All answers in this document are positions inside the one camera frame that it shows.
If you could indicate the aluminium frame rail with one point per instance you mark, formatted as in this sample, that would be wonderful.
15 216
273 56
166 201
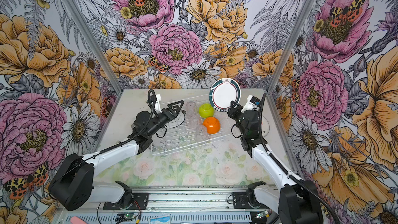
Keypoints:
162 200

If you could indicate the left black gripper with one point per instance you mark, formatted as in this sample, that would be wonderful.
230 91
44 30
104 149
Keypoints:
172 116

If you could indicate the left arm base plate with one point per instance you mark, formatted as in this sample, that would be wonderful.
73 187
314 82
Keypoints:
136 200

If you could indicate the white plate with emblem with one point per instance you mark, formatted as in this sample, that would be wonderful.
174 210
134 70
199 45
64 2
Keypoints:
178 121

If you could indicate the green rimmed white plate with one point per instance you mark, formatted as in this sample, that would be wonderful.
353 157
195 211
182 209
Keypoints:
223 92

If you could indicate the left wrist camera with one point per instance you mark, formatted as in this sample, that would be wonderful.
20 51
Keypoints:
156 101

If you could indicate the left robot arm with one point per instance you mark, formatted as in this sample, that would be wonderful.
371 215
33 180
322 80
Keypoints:
73 184

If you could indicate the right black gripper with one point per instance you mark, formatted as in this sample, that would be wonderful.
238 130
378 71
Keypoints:
232 111

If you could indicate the pink object front edge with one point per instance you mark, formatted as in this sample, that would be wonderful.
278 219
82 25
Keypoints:
77 220

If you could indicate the lime green bowl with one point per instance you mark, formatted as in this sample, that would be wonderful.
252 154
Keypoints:
206 110

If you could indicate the small circuit board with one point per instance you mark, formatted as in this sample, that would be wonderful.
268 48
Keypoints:
125 217

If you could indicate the clear glass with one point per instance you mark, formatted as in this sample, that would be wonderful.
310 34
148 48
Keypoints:
201 134
191 108
194 121

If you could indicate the orange bowl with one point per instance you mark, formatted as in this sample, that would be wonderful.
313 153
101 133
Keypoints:
212 125

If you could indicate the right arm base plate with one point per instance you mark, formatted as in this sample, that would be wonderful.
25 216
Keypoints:
244 200

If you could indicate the clear glass far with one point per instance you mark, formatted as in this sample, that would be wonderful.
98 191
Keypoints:
191 108

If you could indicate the watermelon pattern plate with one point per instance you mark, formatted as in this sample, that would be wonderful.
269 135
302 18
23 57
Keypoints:
265 128

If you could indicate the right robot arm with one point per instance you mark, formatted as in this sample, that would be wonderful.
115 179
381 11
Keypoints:
294 200

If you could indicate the clear glass near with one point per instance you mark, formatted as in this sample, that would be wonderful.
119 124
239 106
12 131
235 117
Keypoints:
201 134

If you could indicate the clear glass middle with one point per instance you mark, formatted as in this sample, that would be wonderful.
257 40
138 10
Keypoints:
194 121

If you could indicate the white wire dish rack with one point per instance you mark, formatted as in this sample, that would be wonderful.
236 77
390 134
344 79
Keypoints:
187 130

